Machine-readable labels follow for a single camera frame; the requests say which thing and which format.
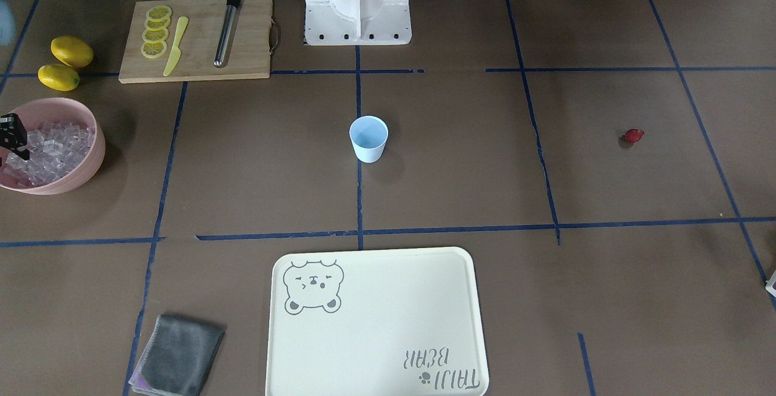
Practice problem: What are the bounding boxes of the red strawberry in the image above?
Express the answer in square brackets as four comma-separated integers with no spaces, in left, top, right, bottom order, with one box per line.
[623,129,645,144]

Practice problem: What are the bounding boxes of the clear ice cubes pile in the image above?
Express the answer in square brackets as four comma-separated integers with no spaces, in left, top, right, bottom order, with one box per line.
[2,121,96,189]

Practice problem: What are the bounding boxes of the pink bowl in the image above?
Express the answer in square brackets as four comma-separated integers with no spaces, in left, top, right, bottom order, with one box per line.
[2,98,105,195]

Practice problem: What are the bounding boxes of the whole yellow lemon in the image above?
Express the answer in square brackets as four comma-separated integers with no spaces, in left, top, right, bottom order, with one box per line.
[50,36,94,69]
[37,64,81,92]

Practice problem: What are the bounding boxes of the lemon slice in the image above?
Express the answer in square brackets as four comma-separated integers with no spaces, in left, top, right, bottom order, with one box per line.
[146,5,172,21]
[144,18,171,32]
[139,41,167,59]
[142,28,169,43]

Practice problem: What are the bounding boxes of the yellow plastic knife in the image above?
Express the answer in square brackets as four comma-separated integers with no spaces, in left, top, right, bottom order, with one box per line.
[162,16,189,76]

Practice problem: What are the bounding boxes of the wooden cutting board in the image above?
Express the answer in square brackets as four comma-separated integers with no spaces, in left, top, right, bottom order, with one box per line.
[118,0,273,84]

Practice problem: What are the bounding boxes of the grey folded cloth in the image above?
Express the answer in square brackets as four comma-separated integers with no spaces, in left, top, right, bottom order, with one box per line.
[129,314,226,395]

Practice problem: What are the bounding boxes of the cream bear serving tray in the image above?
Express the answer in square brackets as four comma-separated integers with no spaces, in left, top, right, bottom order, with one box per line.
[264,247,490,395]

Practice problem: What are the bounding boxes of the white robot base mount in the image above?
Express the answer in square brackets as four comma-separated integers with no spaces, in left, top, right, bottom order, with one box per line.
[303,0,412,46]

